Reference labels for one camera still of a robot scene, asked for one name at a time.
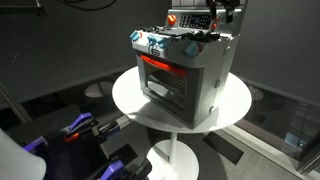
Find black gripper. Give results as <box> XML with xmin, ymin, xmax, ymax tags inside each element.
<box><xmin>206</xmin><ymin>0</ymin><xmax>240</xmax><ymax>23</ymax></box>

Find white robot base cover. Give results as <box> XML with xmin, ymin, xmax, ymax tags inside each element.
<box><xmin>0</xmin><ymin>129</ymin><xmax>46</xmax><ymax>180</ymax></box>

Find grey toy stove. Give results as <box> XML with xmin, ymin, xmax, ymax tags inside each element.
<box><xmin>130</xmin><ymin>6</ymin><xmax>245</xmax><ymax>127</ymax></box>

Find round white side table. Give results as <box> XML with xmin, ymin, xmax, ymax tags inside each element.
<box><xmin>112</xmin><ymin>67</ymin><xmax>252</xmax><ymax>180</ymax></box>

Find purple clamp lower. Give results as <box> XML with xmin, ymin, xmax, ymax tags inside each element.
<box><xmin>98</xmin><ymin>159</ymin><xmax>152</xmax><ymax>180</ymax></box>

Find purple clamp left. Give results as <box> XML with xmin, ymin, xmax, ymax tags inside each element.
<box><xmin>23</xmin><ymin>136</ymin><xmax>49</xmax><ymax>154</ymax></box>

